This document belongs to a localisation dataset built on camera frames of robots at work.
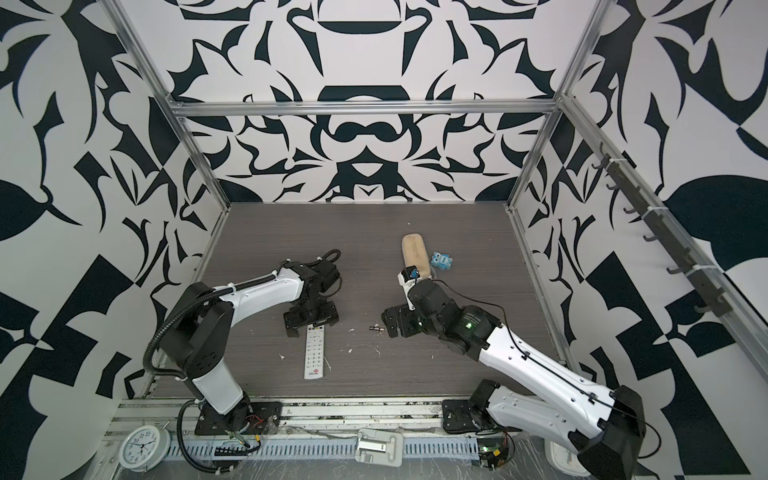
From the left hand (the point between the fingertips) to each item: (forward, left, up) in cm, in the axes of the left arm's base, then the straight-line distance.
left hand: (322, 323), depth 87 cm
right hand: (-4, -21, +14) cm, 25 cm away
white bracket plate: (-30, -16, 0) cm, 34 cm away
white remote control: (-8, +2, -2) cm, 9 cm away
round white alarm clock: (-28, +37, +1) cm, 46 cm away
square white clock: (-34, -56, +1) cm, 66 cm away
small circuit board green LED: (-31, -42, -3) cm, 52 cm away
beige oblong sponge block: (+23, -28, +1) cm, 37 cm away
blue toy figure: (+21, -38, -1) cm, 43 cm away
